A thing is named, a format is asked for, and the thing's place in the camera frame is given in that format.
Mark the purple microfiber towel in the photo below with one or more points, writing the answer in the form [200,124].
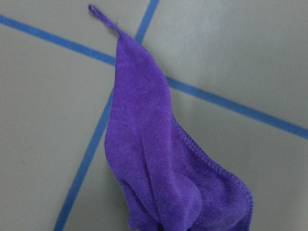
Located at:
[169,183]

